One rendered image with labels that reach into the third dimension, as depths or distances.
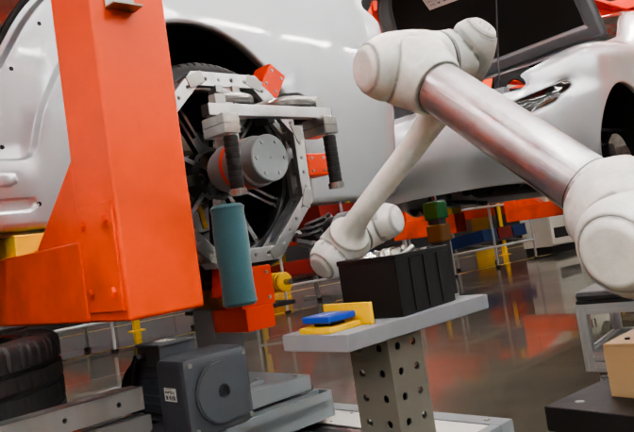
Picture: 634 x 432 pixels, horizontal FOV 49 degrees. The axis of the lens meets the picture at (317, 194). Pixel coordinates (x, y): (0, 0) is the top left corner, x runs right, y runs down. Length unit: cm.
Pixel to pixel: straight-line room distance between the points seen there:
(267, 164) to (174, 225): 54
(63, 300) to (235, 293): 44
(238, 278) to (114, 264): 52
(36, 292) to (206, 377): 42
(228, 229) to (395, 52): 67
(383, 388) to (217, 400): 41
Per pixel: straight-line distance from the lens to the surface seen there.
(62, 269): 151
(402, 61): 133
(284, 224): 204
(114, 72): 135
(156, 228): 132
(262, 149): 182
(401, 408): 134
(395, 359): 132
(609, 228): 98
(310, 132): 193
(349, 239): 169
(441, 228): 151
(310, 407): 210
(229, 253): 175
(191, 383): 155
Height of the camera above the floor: 61
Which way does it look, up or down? 4 degrees up
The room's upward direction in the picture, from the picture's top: 9 degrees counter-clockwise
